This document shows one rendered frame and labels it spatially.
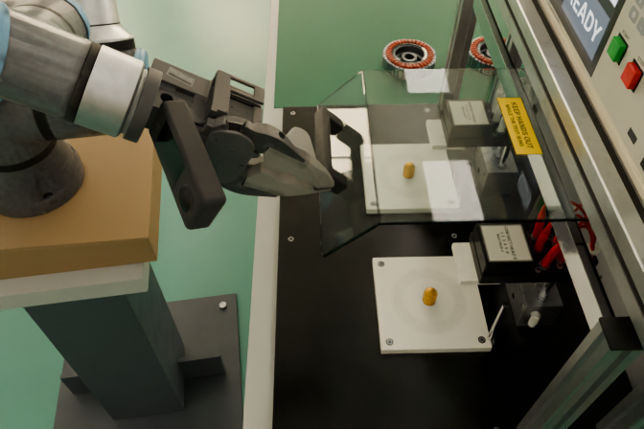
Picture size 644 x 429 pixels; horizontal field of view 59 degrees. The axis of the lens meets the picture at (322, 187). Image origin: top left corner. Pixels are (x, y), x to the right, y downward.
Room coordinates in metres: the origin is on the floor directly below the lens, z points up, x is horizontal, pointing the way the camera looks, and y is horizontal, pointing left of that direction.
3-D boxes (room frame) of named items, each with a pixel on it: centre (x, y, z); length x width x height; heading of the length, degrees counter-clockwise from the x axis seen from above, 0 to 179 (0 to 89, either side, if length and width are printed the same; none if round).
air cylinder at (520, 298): (0.41, -0.30, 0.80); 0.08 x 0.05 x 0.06; 1
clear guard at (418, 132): (0.46, -0.16, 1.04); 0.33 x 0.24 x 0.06; 91
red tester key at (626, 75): (0.41, -0.28, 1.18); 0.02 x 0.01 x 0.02; 1
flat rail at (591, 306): (0.53, -0.25, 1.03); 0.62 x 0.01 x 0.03; 1
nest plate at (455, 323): (0.41, -0.15, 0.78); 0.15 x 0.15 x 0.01; 1
